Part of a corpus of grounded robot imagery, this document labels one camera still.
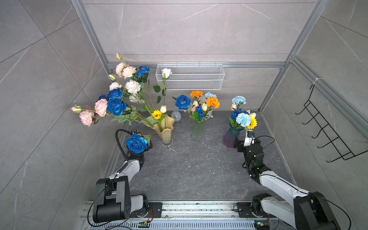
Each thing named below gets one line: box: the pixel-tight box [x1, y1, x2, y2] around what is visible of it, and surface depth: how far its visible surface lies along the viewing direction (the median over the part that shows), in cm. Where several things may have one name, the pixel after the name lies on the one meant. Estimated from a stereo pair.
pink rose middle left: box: [94, 98, 108, 117], surface depth 59 cm
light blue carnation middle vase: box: [204, 92, 218, 99], surface depth 83 cm
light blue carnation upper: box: [231, 95, 247, 106], surface depth 78 cm
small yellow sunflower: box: [151, 109, 162, 120], surface depth 83 cm
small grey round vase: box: [171, 110, 182, 122], surface depth 109 cm
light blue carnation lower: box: [235, 112, 252, 127], surface depth 70 cm
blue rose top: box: [136, 66, 150, 78], surface depth 74 cm
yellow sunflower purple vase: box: [247, 115, 258, 130], surface depth 78 cm
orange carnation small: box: [190, 90, 204, 99], surface depth 85 cm
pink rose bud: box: [70, 104, 82, 114], surface depth 56 cm
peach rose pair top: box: [115, 62, 137, 80], surface depth 71 cm
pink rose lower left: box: [79, 110, 93, 127], surface depth 59 cm
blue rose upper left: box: [107, 88, 124, 100], surface depth 60 cm
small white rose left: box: [109, 81, 123, 91], surface depth 69 cm
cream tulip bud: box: [160, 104, 167, 114], surface depth 78 cm
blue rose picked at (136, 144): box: [125, 134, 149, 154], surface depth 52 cm
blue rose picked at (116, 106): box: [106, 98, 127, 116], surface depth 58 cm
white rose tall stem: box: [161, 68, 173, 83], surface depth 80 cm
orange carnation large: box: [206, 97, 220, 109], surface depth 77 cm
